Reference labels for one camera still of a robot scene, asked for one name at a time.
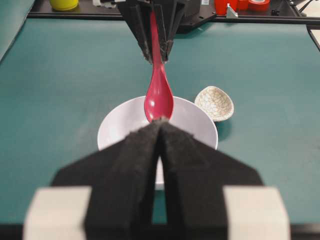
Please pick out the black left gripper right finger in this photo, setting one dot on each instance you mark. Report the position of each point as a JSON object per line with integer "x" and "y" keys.
{"x": 212, "y": 196}

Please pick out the red plastic cup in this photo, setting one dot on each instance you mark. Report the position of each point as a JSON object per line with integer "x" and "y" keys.
{"x": 221, "y": 6}

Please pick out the red plastic spoon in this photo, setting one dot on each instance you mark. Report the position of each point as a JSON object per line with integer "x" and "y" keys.
{"x": 159, "y": 101}

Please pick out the white round bowl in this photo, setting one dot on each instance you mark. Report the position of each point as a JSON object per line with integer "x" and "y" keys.
{"x": 130, "y": 116}

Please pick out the yellow plastic cup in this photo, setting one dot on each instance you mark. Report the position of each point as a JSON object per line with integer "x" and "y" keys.
{"x": 63, "y": 5}

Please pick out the speckled teardrop dish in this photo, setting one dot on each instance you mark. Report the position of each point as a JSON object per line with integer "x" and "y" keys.
{"x": 215, "y": 103}

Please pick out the red tape roll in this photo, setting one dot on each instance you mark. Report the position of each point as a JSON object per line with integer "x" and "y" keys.
{"x": 253, "y": 5}

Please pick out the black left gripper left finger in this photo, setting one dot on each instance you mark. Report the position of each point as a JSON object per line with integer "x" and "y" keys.
{"x": 107, "y": 195}

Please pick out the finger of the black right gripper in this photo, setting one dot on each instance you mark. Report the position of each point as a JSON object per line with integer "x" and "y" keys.
{"x": 168, "y": 14}
{"x": 136, "y": 14}

